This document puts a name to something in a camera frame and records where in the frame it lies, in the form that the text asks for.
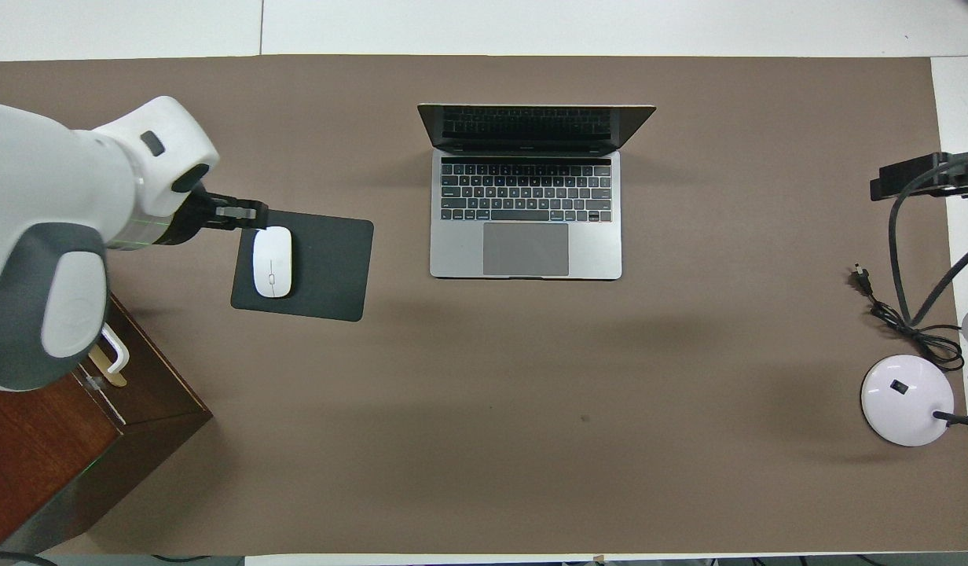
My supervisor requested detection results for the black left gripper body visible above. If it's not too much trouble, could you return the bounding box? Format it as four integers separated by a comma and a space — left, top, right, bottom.
170, 191, 218, 246

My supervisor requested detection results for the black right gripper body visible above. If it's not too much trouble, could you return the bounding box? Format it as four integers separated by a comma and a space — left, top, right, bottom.
932, 152, 968, 197

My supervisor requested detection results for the silver laptop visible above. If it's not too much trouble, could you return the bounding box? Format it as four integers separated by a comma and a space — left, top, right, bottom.
417, 103, 656, 281

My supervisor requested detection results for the white computer mouse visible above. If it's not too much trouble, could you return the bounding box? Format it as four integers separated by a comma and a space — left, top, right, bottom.
253, 226, 293, 299

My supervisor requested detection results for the black mouse pad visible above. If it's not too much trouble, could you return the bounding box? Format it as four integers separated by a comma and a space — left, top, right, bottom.
231, 208, 375, 322

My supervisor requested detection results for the white desk lamp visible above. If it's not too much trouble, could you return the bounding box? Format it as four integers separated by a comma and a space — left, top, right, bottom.
861, 303, 968, 447

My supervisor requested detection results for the dark brown wooden box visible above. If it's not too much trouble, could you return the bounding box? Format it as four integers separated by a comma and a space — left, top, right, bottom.
0, 295, 214, 551

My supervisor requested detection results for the brown table mat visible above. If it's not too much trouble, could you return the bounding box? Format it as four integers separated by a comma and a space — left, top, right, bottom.
0, 55, 968, 555

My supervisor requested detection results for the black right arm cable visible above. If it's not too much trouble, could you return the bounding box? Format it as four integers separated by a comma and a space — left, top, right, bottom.
889, 153, 968, 327

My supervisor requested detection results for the black lamp power cable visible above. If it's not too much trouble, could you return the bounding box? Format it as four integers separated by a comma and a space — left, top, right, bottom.
853, 265, 966, 372

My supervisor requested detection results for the white box handle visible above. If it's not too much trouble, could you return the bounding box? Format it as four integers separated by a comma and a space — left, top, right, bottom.
99, 326, 130, 374

